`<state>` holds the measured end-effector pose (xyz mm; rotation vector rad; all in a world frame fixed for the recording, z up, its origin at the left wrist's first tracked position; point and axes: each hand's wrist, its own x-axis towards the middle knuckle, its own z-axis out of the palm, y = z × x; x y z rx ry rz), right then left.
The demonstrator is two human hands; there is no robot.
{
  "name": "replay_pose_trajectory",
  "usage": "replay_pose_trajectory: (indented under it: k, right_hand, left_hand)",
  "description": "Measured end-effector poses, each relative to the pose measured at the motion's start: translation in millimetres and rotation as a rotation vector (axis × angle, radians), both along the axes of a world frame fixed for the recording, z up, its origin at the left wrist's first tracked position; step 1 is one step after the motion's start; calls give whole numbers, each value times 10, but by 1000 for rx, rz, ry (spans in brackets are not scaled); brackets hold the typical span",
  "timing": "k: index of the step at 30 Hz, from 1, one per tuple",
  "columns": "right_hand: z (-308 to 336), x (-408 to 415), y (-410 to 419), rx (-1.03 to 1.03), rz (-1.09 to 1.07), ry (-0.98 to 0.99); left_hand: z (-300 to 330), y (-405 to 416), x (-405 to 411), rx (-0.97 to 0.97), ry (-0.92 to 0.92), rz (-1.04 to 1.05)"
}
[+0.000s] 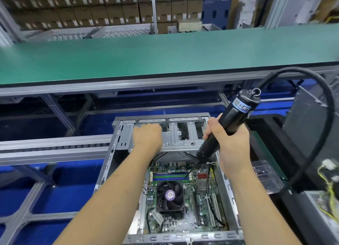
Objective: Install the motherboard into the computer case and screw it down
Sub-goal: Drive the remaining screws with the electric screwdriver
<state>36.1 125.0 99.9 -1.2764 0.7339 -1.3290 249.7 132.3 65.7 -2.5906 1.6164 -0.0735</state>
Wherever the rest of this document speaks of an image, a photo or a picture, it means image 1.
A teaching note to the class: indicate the person's right hand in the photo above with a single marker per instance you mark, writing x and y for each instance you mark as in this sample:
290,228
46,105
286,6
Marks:
230,147

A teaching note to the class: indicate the person's left hand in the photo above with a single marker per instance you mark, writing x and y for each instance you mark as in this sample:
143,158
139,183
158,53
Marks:
147,137

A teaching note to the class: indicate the grey metal computer case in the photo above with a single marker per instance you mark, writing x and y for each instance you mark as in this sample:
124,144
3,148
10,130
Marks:
122,147

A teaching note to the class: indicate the green motherboard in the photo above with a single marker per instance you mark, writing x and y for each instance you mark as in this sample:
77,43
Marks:
204,200

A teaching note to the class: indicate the person's left forearm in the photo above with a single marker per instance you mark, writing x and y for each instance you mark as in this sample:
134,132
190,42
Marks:
103,205

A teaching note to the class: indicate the clear plastic screw tray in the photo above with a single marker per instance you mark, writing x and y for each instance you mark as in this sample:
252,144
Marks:
267,176

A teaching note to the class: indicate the green conveyor belt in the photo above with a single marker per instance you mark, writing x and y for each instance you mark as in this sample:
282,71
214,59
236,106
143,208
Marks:
106,57

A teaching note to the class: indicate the grey power supply unit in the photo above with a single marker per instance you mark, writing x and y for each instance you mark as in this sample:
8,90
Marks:
323,210

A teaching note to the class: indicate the stack of cardboard boxes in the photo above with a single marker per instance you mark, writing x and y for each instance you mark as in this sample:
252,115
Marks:
106,9

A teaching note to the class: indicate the grey flat metal rail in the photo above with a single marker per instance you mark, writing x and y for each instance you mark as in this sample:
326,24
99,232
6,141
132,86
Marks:
53,149

